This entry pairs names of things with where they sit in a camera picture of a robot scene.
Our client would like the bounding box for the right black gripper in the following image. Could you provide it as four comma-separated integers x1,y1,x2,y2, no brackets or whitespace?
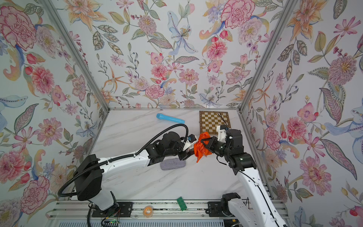
203,138,233,159

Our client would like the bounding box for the orange fluffy cloth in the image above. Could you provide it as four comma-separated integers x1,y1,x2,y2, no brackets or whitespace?
193,132,212,163

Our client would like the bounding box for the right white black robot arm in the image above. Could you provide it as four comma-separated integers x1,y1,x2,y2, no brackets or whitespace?
201,129,287,227

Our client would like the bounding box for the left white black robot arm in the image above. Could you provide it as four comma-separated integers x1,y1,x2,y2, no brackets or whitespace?
75,131,198,216

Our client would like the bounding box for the purple eyeglass case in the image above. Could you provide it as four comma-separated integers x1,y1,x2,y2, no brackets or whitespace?
160,158,186,171

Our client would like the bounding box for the blue cylindrical case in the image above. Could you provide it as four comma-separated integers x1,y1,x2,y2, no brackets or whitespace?
157,113,185,124

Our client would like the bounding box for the wooden chessboard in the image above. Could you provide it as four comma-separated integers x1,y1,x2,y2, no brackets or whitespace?
199,111,231,135

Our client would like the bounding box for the green plastic block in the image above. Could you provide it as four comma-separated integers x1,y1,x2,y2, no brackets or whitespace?
176,197,187,211

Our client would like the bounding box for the orange tape roll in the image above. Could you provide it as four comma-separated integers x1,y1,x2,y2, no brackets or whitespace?
143,206,154,218

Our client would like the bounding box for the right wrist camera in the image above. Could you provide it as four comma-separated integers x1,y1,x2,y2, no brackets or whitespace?
216,125,228,143

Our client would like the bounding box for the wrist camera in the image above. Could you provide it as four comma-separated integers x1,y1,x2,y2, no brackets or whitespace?
182,134,198,151
216,125,228,143

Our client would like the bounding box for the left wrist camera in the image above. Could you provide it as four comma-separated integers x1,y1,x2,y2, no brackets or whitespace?
182,134,198,151

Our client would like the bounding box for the black corrugated cable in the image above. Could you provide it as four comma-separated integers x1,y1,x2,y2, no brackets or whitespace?
57,123,189,198

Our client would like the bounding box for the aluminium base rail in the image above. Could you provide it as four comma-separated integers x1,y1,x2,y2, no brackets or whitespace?
46,200,273,220

